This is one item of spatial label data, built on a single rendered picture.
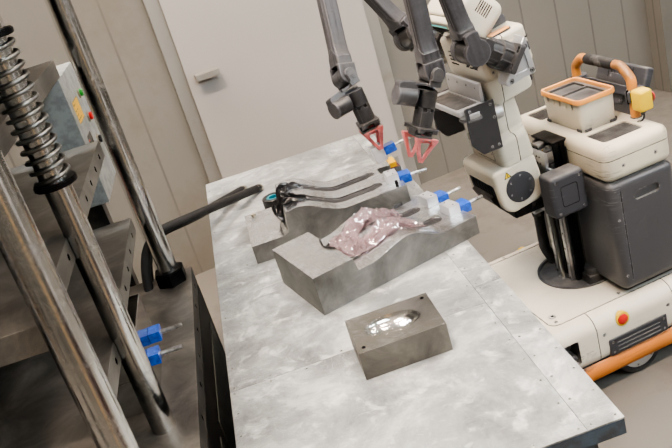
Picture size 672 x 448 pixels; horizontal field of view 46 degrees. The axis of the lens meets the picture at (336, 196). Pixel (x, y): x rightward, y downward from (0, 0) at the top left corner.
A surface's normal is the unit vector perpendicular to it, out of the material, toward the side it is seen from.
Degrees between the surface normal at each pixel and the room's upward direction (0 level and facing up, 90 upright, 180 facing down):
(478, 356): 0
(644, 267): 90
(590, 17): 90
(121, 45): 90
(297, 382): 0
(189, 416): 0
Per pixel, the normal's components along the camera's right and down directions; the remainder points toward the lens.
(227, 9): 0.32, 0.28
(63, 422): -0.27, -0.89
